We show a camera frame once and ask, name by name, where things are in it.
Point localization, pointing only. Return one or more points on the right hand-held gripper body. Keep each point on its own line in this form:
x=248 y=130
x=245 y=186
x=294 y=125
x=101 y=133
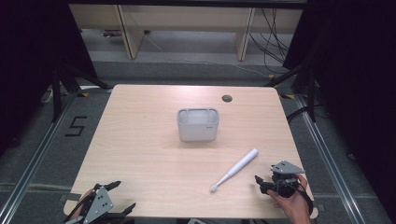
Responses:
x=285 y=168

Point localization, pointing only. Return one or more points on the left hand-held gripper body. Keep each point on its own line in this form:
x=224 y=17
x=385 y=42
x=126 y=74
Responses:
x=100 y=203

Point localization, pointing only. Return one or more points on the white electric toothbrush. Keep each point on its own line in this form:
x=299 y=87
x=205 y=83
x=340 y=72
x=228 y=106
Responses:
x=236 y=169

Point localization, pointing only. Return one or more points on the white toothbrush holder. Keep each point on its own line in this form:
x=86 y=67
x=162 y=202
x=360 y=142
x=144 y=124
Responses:
x=197 y=130

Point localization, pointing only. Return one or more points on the person's left hand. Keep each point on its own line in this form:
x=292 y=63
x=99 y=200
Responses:
x=86 y=196

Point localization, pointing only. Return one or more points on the person's right hand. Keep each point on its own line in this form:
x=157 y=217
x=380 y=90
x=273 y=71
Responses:
x=295 y=207

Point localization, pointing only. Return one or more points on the grey tape strip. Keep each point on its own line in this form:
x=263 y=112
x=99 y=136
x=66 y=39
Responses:
x=320 y=207
x=71 y=197

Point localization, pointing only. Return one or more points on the yellow floor tape piece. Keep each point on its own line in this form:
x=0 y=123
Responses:
x=289 y=96
x=271 y=76
x=83 y=94

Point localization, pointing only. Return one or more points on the black metal stand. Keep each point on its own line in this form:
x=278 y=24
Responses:
x=311 y=93
x=56 y=93

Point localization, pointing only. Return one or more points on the black curtain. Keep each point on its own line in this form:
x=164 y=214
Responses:
x=358 y=77
x=31 y=62

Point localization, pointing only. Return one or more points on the dark object under desk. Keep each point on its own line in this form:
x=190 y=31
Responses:
x=111 y=33

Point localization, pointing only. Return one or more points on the aluminium floor rail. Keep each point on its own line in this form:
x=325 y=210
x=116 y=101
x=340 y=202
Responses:
x=34 y=161
x=327 y=158

